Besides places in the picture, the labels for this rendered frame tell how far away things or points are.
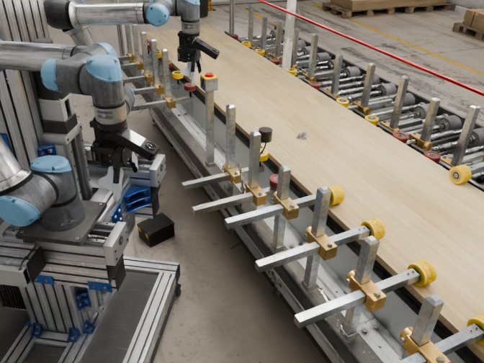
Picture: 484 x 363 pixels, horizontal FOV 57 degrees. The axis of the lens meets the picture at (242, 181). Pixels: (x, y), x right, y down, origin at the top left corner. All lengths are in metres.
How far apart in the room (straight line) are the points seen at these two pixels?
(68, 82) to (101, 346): 1.46
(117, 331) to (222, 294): 0.69
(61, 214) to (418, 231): 1.31
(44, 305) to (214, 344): 0.87
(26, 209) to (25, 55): 0.43
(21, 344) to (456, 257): 1.90
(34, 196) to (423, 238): 1.37
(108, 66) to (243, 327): 1.81
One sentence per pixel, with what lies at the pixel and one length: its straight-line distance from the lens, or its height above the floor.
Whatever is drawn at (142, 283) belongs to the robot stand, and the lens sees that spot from 2.52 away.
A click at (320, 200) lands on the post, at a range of 1.53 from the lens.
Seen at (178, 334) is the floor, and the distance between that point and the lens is 2.54.
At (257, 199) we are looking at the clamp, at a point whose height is 0.86.
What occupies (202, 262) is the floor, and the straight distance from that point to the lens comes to 2.91.
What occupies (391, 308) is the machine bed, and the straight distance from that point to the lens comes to 1.79.
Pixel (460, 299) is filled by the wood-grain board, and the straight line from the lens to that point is 1.66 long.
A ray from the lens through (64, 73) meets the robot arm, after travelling 1.13.
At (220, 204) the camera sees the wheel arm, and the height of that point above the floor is 0.86.
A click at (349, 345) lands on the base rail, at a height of 0.70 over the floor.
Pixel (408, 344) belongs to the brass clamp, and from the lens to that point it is 1.40.
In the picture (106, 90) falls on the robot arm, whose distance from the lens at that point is 1.08.
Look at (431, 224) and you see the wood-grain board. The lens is 1.94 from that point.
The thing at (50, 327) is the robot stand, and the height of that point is 0.26.
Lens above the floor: 2.00
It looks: 33 degrees down
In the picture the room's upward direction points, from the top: 2 degrees clockwise
